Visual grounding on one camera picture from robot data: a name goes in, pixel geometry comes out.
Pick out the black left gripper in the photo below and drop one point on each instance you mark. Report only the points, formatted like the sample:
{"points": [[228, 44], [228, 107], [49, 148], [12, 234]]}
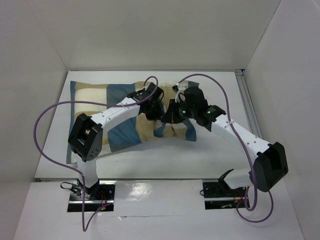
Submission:
{"points": [[155, 116]]}

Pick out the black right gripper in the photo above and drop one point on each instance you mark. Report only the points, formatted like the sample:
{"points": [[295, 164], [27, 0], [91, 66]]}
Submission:
{"points": [[171, 114]]}

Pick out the blue beige plaid pillowcase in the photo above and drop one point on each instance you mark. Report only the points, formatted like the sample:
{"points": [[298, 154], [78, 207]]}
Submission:
{"points": [[91, 99]]}

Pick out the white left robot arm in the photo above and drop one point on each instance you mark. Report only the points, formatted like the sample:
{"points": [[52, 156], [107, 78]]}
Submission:
{"points": [[86, 136]]}

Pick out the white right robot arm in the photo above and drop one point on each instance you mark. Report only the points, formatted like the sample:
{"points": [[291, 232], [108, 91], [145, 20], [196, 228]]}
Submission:
{"points": [[267, 161]]}

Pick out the aluminium frame rail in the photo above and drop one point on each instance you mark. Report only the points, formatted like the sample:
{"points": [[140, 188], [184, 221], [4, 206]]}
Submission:
{"points": [[252, 120]]}

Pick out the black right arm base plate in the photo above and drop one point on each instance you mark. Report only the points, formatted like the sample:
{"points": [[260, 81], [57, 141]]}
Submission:
{"points": [[217, 195]]}

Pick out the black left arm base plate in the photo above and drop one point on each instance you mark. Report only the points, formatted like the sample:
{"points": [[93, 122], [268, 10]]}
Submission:
{"points": [[102, 197]]}

